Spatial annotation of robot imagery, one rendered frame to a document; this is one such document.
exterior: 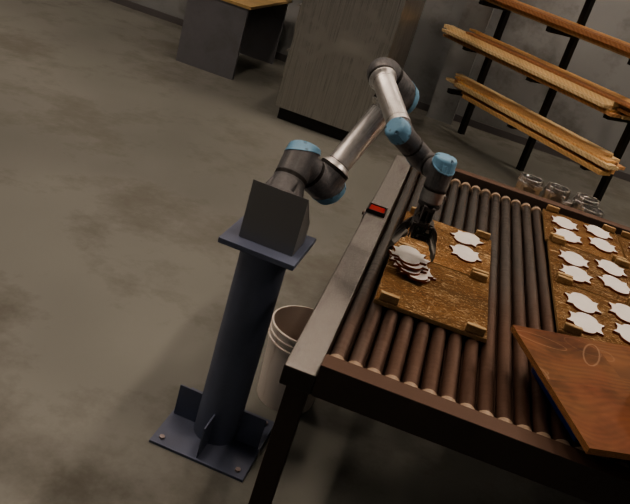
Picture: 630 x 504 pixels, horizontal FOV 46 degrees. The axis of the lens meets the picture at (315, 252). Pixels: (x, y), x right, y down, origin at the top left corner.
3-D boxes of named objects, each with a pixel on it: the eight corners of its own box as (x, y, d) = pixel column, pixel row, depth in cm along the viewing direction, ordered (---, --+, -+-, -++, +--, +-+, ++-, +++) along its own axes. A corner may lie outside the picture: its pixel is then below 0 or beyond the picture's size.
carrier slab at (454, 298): (372, 302, 224) (374, 298, 223) (390, 252, 261) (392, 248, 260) (485, 343, 221) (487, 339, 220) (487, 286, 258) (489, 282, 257)
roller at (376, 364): (356, 390, 189) (362, 375, 187) (429, 178, 365) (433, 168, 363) (375, 397, 189) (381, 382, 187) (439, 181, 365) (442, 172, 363)
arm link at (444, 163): (449, 151, 233) (464, 162, 227) (437, 183, 238) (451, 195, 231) (428, 149, 229) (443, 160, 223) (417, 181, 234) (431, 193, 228)
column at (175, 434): (148, 442, 278) (196, 236, 242) (191, 389, 312) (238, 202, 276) (241, 482, 273) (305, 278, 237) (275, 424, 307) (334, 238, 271)
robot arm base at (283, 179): (256, 184, 245) (268, 159, 248) (261, 203, 259) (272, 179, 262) (299, 199, 242) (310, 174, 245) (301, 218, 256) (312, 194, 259)
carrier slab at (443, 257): (391, 251, 262) (393, 247, 261) (405, 214, 299) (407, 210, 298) (487, 286, 258) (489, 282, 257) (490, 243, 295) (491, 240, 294)
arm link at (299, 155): (268, 167, 254) (283, 135, 258) (292, 189, 263) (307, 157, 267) (292, 166, 246) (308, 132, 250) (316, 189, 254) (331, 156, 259)
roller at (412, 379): (394, 405, 188) (400, 389, 186) (449, 184, 364) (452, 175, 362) (412, 412, 188) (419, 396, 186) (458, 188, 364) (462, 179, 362)
